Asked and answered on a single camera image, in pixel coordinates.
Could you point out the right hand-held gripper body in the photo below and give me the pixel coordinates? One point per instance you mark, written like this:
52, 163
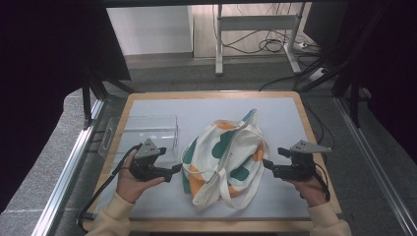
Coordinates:
296, 165

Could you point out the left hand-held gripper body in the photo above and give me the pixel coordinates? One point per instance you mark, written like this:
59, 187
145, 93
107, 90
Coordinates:
146, 164

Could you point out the white green orange tote bag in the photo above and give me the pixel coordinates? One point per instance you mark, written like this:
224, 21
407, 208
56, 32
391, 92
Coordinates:
226, 157

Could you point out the person's left hand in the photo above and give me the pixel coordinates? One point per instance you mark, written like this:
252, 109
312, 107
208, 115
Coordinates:
129, 187

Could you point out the person's right hand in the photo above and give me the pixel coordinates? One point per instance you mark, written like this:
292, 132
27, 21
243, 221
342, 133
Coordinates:
309, 191

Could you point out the clear plastic box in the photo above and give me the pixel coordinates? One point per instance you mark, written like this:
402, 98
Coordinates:
144, 131

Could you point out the white table mat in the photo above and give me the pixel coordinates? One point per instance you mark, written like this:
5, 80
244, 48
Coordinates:
203, 111

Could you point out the wooden table board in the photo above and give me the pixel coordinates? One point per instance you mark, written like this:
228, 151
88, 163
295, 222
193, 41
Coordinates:
209, 226

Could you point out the white power strip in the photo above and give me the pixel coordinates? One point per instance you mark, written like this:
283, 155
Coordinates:
317, 74

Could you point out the black metal stand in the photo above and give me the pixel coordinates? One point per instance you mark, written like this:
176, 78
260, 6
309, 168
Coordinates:
86, 101
354, 101

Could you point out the white cabinet panel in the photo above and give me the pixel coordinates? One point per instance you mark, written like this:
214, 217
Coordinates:
149, 29

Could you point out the black curtain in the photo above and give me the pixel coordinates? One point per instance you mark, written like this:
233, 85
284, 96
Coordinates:
393, 65
36, 82

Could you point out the aluminium rail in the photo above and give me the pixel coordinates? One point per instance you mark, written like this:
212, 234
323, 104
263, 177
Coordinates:
62, 177
377, 170

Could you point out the white metal desk frame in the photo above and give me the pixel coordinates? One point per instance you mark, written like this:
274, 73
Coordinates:
255, 22

